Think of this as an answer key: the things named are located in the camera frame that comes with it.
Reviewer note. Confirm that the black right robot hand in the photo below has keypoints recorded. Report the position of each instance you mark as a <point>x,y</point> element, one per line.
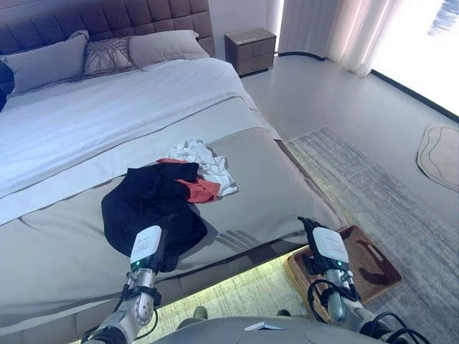
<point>330,247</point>

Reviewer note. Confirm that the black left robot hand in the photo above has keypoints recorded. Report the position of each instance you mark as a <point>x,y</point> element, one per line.
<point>145,247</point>

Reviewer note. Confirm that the black garment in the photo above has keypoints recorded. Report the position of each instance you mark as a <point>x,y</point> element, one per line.
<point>143,200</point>

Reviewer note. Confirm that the red orange garment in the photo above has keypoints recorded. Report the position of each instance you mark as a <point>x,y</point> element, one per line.
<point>201,191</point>

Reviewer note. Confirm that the white garment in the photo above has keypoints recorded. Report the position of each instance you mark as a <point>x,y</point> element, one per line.
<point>211,161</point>

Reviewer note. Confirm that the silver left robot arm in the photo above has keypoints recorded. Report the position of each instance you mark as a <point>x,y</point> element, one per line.
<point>143,311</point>

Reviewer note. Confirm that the woven wicker basket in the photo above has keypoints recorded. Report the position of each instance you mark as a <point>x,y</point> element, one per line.
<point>373,258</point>

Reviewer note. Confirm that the beige bed runner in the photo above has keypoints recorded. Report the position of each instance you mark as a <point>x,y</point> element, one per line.
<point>269,186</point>

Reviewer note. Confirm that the upholstered bed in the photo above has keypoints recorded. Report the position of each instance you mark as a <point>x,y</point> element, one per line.
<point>54,322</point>

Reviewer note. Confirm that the grey striped area rug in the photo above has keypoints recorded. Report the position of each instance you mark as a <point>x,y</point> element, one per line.
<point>376,200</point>

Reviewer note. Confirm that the robot right leg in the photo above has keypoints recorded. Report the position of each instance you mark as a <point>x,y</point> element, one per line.
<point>284,313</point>

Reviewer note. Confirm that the robot leg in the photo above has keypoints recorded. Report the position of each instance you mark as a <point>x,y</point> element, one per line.
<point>284,313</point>
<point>200,312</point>

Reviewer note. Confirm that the robot left leg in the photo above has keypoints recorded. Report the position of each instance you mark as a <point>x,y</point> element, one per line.
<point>200,312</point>

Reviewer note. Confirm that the grey robot torso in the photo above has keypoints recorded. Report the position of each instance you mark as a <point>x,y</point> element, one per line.
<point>222,331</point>

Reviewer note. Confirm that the white duvet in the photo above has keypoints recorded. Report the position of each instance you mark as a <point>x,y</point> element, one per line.
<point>107,118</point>

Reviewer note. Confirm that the small oval outlined rug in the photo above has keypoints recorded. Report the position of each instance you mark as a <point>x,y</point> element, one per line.
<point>441,157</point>

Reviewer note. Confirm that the patterned decorative pillow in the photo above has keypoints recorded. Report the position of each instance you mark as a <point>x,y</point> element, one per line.
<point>107,57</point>

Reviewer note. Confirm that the grey pillow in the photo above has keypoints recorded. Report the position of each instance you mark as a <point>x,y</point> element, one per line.
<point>43,68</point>
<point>165,48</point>

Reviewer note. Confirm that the brown wooden nightstand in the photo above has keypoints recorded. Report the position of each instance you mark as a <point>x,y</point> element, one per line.
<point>251,53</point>

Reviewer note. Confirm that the sheer white curtain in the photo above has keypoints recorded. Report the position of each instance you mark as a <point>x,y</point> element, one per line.
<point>330,32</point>

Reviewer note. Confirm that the dark blue cushion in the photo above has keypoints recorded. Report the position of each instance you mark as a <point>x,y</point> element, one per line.
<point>5,82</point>

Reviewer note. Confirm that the brown tufted headboard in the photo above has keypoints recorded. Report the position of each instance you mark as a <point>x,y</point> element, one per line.
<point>107,18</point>

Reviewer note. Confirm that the black window floor rail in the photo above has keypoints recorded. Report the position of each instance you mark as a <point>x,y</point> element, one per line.
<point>416,93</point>

